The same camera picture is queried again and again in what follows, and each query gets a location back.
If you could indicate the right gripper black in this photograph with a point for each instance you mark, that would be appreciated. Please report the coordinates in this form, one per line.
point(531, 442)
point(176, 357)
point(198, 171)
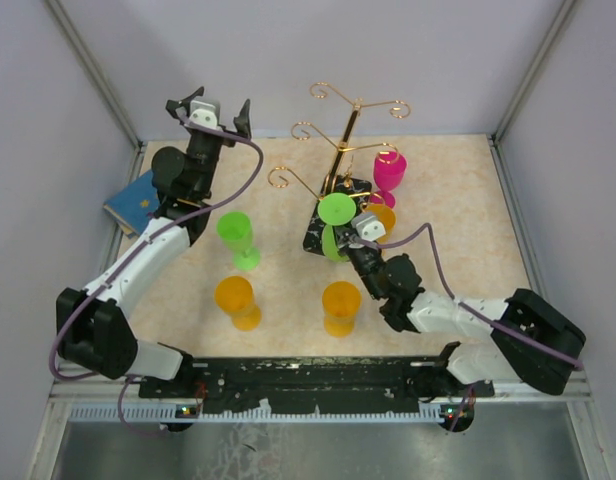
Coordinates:
point(343, 233)

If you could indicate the pink wine glass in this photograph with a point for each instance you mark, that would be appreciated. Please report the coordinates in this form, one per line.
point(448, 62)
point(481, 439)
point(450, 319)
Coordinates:
point(388, 173)

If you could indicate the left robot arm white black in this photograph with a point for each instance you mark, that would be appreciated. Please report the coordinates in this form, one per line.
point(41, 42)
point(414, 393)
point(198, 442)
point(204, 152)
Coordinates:
point(92, 323)

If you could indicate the orange wine glass right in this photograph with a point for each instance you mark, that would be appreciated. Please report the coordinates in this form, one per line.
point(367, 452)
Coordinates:
point(386, 216)

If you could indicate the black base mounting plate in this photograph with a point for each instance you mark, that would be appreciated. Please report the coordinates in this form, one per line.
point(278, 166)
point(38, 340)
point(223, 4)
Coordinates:
point(305, 385)

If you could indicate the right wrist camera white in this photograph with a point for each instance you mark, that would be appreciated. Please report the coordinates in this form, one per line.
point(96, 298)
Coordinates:
point(368, 227)

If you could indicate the green wine glass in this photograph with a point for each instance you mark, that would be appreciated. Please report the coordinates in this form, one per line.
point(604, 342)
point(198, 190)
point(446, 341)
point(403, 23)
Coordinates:
point(236, 233)
point(335, 209)

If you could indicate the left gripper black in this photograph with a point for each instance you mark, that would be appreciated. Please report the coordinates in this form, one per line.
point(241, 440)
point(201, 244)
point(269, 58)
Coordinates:
point(241, 123)

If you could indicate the orange wine glass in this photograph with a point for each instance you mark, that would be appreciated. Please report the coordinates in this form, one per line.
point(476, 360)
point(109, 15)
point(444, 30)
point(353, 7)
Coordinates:
point(341, 302)
point(386, 216)
point(234, 295)

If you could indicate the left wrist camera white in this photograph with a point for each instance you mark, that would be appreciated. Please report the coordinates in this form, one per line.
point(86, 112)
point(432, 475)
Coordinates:
point(205, 112)

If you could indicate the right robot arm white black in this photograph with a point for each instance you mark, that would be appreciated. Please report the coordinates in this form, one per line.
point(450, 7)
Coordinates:
point(520, 337)

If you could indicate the orange wine glass front middle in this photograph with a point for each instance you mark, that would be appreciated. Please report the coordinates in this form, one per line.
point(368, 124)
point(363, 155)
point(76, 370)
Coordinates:
point(341, 302)

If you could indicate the gold wine glass rack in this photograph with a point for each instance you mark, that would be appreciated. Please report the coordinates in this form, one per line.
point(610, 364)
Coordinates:
point(319, 237)

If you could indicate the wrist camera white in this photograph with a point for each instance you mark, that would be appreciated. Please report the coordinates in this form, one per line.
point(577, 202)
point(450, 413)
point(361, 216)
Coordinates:
point(205, 112)
point(368, 227)

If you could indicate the orange wine glass front left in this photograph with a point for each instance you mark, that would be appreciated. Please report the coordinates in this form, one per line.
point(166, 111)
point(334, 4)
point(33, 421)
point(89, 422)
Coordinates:
point(234, 295)

